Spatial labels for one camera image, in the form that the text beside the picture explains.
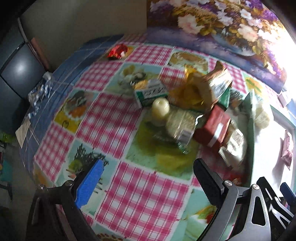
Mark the red foil candy packet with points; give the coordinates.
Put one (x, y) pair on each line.
(118, 52)

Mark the purple snack packet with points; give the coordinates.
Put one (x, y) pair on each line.
(287, 150)

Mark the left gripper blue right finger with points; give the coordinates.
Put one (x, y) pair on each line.
(210, 182)

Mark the round bun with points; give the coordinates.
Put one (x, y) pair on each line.
(181, 125)

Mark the white tray with green rim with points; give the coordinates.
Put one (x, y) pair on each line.
(264, 149)

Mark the red box-shaped snack packet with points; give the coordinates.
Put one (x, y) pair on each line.
(213, 130)

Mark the cream jelly cup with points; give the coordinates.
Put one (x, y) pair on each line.
(160, 109)

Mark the yellow soft bread packet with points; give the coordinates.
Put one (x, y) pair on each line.
(193, 93)

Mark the pink checkered tablecloth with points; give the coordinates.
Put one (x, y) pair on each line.
(148, 190)

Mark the white paper sheet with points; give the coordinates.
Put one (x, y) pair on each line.
(22, 131)

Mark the green white cracker packet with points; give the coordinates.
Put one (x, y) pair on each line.
(146, 91)

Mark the floral painting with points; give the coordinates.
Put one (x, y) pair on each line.
(246, 34)

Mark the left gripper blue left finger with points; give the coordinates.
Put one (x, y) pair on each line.
(86, 182)

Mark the dark television screen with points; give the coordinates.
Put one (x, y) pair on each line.
(20, 73)

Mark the crumpled blue white wrapper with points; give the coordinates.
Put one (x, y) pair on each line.
(42, 91)

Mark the orange barcode bread packet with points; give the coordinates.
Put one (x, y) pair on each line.
(215, 83)

